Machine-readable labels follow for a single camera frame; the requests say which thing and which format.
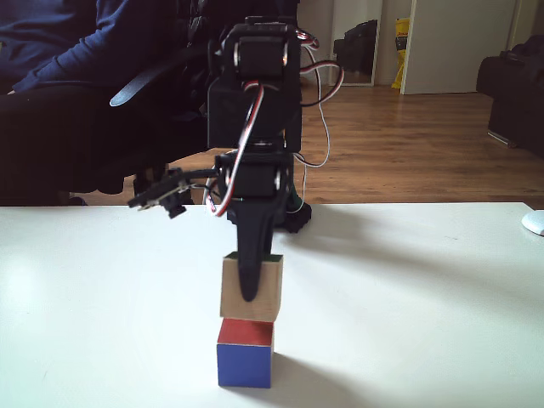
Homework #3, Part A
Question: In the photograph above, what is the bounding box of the green-topped wooden cube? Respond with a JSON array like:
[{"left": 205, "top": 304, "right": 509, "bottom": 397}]
[{"left": 219, "top": 251, "right": 284, "bottom": 323}]

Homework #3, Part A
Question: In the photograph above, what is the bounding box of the red and blue cube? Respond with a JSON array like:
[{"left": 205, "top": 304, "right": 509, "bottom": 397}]
[{"left": 216, "top": 318, "right": 275, "bottom": 389}]

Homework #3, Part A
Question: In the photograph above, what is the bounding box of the black office chair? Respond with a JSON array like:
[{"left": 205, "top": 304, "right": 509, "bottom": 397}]
[{"left": 70, "top": 0, "right": 239, "bottom": 207}]

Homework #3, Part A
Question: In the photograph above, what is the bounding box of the white-framed mirror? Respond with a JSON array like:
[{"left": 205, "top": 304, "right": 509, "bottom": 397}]
[{"left": 328, "top": 0, "right": 384, "bottom": 88}]

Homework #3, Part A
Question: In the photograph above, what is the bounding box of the person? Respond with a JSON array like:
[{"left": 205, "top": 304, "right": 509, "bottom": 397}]
[{"left": 0, "top": 0, "right": 188, "bottom": 206}]

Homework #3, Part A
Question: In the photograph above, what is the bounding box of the white door panel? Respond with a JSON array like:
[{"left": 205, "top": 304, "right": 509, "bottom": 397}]
[{"left": 399, "top": 0, "right": 519, "bottom": 96}]

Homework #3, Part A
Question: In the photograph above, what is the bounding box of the black sofa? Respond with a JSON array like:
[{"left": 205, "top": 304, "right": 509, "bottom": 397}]
[{"left": 475, "top": 35, "right": 544, "bottom": 161}]

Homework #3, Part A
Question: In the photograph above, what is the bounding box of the white rounded object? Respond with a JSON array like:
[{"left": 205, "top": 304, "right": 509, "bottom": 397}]
[{"left": 521, "top": 208, "right": 544, "bottom": 237}]

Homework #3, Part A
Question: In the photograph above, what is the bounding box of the red white black servo cable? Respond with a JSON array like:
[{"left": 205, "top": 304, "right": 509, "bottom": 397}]
[{"left": 203, "top": 80, "right": 268, "bottom": 218}]

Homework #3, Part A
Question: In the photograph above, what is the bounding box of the thin looping servo cable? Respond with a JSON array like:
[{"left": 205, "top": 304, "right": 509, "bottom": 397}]
[{"left": 296, "top": 28, "right": 346, "bottom": 167}]

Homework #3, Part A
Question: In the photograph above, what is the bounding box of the small black camera board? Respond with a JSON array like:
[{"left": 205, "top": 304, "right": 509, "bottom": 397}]
[{"left": 127, "top": 167, "right": 220, "bottom": 220}]

